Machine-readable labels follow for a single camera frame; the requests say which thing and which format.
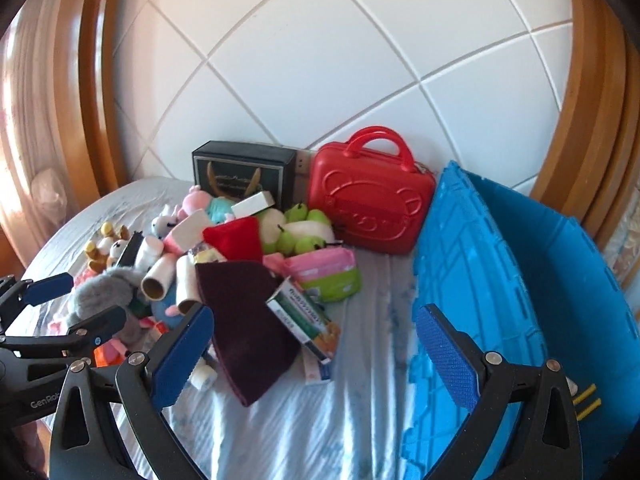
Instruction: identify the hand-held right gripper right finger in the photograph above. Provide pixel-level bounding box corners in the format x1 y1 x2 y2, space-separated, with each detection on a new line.
412 304 583 480

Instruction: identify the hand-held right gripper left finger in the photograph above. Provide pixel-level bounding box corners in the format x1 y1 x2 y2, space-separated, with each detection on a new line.
48 303 216 480

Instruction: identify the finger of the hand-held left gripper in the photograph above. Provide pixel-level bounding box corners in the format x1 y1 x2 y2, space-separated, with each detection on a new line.
0 306 128 358
0 271 76 333

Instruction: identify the grey plush toy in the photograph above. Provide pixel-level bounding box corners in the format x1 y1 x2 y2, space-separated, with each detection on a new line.
67 266 147 342

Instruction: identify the dark maroon cloth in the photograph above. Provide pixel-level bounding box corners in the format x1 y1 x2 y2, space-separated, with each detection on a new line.
194 260 301 407

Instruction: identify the blue plastic crate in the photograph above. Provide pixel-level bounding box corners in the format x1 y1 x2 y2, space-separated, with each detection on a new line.
400 160 632 480

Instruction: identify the long white medicine box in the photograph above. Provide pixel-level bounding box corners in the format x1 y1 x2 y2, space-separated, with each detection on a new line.
301 350 335 386

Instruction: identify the yellow duck snowball clamp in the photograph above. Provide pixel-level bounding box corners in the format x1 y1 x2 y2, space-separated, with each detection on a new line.
574 383 602 422

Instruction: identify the blue plush toy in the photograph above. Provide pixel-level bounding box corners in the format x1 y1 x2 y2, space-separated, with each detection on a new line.
150 295 194 334

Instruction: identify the yellow brown bear plush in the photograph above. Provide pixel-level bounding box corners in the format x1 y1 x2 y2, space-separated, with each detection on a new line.
82 222 117 272

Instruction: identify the white cardboard tube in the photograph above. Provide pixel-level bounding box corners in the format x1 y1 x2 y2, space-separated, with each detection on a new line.
175 252 202 314
141 255 179 299

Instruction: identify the black rectangular object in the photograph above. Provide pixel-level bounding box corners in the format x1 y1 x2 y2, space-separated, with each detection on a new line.
116 232 144 269

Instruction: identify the white rabbit plush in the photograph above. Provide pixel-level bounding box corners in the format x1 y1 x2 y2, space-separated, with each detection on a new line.
150 205 184 241

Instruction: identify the pink white paper box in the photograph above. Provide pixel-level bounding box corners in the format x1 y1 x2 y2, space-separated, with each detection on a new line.
167 210 214 256

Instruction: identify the red plush toy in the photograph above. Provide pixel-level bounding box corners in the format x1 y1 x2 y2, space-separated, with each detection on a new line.
202 217 264 264

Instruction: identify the long green medicine box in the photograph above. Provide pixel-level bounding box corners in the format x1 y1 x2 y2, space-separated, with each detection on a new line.
265 280 341 365

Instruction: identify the pink green wipes pack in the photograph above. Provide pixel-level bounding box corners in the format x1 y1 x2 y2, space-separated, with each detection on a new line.
287 247 362 302

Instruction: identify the teal plush toy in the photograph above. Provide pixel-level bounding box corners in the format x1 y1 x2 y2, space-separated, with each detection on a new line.
207 197 236 224

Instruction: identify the pink pig plush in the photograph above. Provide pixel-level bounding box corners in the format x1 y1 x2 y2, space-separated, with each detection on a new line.
181 186 211 216

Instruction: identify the small white box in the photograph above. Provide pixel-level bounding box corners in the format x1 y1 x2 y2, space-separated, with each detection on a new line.
231 191 276 219

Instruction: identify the green frog plush toy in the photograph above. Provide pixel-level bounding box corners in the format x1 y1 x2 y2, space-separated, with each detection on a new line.
257 203 337 256

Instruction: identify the red plastic carry case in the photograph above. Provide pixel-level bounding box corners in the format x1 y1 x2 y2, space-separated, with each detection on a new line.
306 126 436 255

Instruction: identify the black gift box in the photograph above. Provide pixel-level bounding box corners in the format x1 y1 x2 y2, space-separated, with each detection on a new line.
192 140 297 207

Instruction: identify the rolled patterned carpet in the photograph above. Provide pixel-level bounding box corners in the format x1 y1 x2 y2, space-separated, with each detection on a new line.
602 210 640 292

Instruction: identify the wooden door frame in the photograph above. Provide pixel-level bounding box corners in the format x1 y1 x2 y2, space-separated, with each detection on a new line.
530 0 640 243
0 0 137 271

